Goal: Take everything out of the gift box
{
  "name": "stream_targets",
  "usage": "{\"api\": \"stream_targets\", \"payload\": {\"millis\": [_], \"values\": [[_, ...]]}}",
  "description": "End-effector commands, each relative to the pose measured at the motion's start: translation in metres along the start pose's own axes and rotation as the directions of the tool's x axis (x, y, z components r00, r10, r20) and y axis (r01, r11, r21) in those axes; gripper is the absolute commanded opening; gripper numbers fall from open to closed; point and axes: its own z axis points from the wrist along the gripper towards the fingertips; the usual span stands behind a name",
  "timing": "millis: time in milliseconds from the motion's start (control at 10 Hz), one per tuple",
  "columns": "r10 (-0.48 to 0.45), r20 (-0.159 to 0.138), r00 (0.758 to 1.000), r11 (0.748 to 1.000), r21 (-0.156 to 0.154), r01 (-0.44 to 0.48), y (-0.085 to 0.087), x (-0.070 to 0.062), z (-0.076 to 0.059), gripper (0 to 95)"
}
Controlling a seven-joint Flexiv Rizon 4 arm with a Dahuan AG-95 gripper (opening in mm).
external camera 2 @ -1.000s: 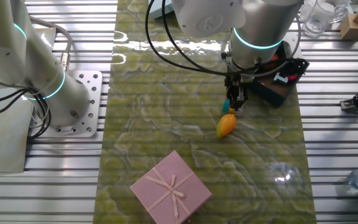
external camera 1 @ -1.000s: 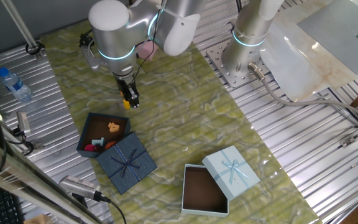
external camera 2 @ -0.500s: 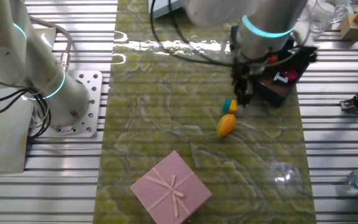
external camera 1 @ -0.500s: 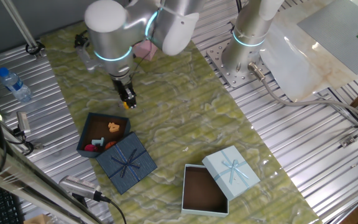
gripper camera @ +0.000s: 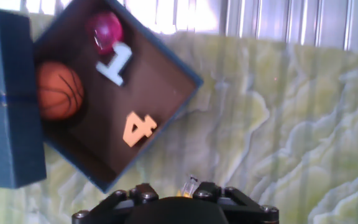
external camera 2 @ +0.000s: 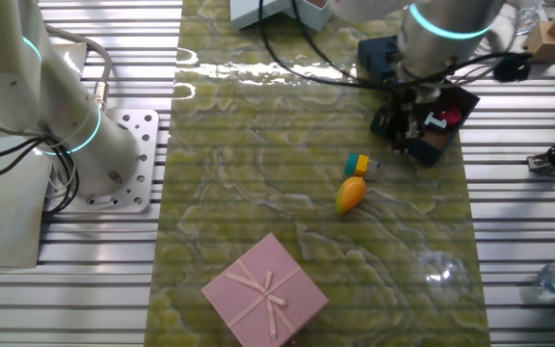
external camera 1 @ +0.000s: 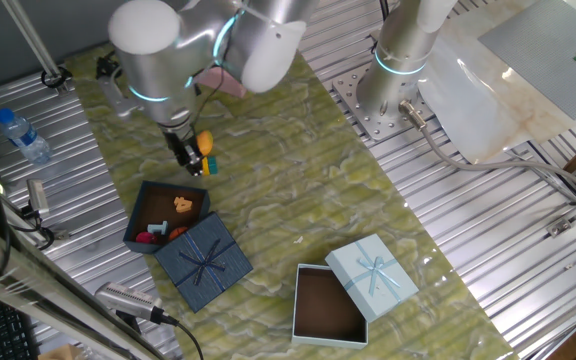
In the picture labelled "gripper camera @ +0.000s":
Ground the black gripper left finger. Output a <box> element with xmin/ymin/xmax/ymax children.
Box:
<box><xmin>71</xmin><ymin>182</ymin><xmax>160</xmax><ymax>224</ymax></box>

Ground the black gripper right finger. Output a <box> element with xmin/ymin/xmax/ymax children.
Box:
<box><xmin>193</xmin><ymin>181</ymin><xmax>280</xmax><ymax>224</ymax></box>

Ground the yellow teal clear brick stack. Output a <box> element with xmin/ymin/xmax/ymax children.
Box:
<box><xmin>175</xmin><ymin>175</ymin><xmax>202</xmax><ymax>199</ymax></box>

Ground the dark blue gift box base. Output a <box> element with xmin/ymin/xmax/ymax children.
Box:
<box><xmin>32</xmin><ymin>0</ymin><xmax>204</xmax><ymax>194</ymax></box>

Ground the light blue number one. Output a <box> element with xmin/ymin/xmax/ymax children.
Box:
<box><xmin>95</xmin><ymin>42</ymin><xmax>134</xmax><ymax>87</ymax></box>

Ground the dark blue ribboned box lid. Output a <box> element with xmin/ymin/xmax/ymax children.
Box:
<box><xmin>0</xmin><ymin>8</ymin><xmax>48</xmax><ymax>190</ymax></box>

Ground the tan wooden number four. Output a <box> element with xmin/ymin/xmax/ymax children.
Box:
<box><xmin>122</xmin><ymin>111</ymin><xmax>158</xmax><ymax>148</ymax></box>

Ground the green marble pattern mat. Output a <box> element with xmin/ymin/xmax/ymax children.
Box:
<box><xmin>0</xmin><ymin>12</ymin><xmax>358</xmax><ymax>224</ymax></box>

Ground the orange toy basketball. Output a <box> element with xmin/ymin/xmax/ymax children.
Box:
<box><xmin>35</xmin><ymin>61</ymin><xmax>85</xmax><ymax>121</ymax></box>

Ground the pink translucent plastic toy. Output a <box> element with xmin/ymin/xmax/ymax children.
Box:
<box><xmin>85</xmin><ymin>11</ymin><xmax>125</xmax><ymax>56</ymax></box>

